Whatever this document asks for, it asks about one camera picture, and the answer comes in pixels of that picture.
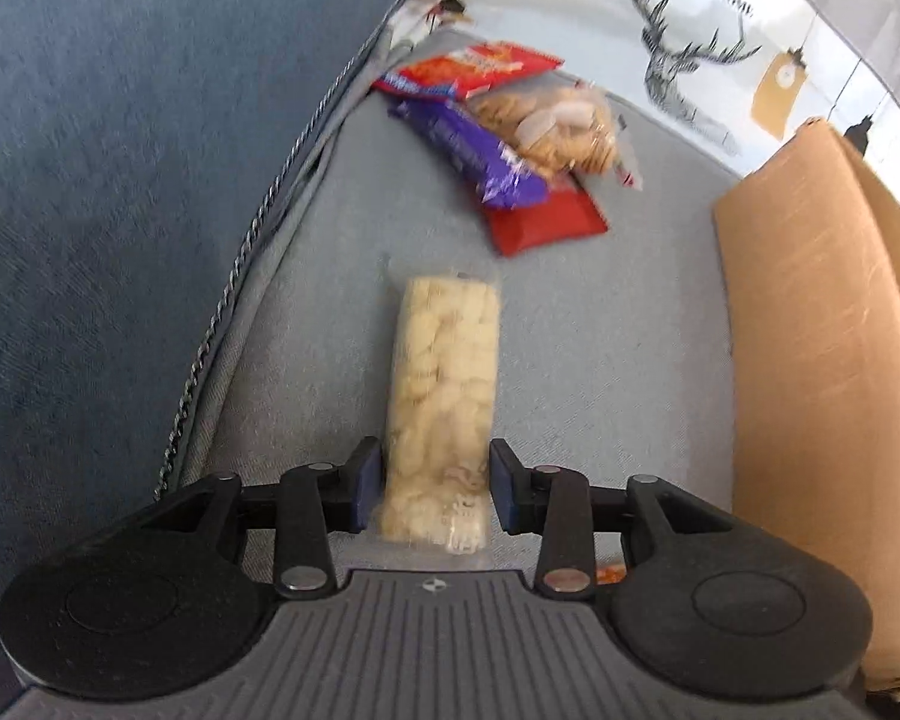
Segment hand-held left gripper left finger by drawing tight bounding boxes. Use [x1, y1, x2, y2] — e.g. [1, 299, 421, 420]
[131, 435, 385, 601]

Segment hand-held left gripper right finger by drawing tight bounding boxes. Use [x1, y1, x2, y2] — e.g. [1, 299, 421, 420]
[490, 439, 728, 601]

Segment clear packet of pale biscuits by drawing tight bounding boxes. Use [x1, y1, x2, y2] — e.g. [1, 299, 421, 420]
[371, 255, 503, 556]

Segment plain red snack packet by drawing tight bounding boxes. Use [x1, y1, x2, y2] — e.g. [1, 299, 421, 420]
[480, 172, 610, 257]

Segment brown cardboard box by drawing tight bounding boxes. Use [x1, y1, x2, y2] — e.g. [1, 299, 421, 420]
[711, 118, 900, 698]

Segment purple snack packet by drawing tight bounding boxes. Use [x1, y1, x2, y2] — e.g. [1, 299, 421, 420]
[386, 96, 548, 209]

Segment clear bag of round biscuits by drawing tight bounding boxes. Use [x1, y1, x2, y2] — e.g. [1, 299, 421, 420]
[465, 81, 646, 192]

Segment printed red snack packet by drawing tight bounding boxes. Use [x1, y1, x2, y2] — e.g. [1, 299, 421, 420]
[373, 41, 566, 100]

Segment grey deer print sheet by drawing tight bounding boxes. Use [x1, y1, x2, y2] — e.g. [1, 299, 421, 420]
[154, 0, 900, 593]

